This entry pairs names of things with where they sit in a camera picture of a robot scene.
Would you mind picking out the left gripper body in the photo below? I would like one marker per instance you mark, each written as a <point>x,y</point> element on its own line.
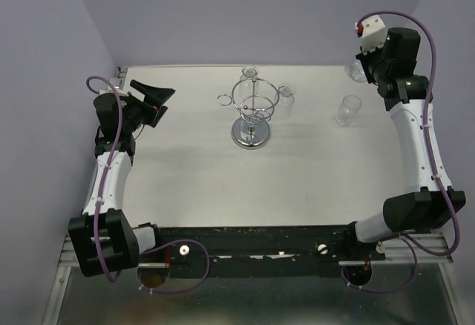
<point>136,111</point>

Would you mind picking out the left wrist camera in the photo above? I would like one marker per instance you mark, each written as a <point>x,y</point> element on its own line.
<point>108,89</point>

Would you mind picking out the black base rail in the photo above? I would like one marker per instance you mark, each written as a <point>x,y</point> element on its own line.
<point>259,251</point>

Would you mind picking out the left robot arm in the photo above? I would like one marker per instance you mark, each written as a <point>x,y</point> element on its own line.
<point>104,241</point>

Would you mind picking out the aluminium frame rail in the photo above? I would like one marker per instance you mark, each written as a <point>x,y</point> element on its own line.
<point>90,238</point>

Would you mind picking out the chrome wine glass rack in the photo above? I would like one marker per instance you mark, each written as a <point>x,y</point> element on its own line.
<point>251,130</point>

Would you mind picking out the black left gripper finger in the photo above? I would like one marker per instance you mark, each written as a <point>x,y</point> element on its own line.
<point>159,113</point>
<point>153,96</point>

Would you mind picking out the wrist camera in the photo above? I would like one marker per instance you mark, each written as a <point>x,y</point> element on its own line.
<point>108,89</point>
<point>372,32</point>

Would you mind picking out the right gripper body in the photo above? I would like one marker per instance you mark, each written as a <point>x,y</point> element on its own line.
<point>373,64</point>

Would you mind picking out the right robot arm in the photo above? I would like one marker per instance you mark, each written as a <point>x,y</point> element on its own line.
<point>388,58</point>

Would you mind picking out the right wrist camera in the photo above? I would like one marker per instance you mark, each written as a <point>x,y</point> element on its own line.
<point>372,32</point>

